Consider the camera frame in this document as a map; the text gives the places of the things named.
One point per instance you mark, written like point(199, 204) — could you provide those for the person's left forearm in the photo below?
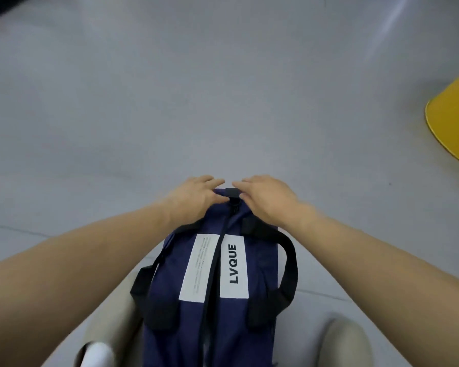
point(69, 278)

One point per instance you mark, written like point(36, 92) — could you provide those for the person's right thumb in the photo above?
point(245, 198)

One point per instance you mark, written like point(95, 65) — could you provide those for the person's right hand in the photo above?
point(269, 202)

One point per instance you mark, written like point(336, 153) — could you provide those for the person's right leg beige trousers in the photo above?
point(344, 343)

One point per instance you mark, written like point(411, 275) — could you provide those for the person's left thumb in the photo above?
point(220, 199)

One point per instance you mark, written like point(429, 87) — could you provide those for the person's left hand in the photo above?
point(189, 200)

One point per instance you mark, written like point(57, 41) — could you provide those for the white shoe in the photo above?
point(97, 356)

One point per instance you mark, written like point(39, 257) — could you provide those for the person's right forearm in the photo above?
point(382, 275)

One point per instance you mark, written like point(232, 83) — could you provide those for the person's left leg beige trousers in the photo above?
point(114, 321)

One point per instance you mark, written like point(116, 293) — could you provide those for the dark furniture base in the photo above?
point(0, 5)

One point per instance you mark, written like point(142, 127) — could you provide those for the person's leg beige trousers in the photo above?
point(114, 321)
point(344, 343)

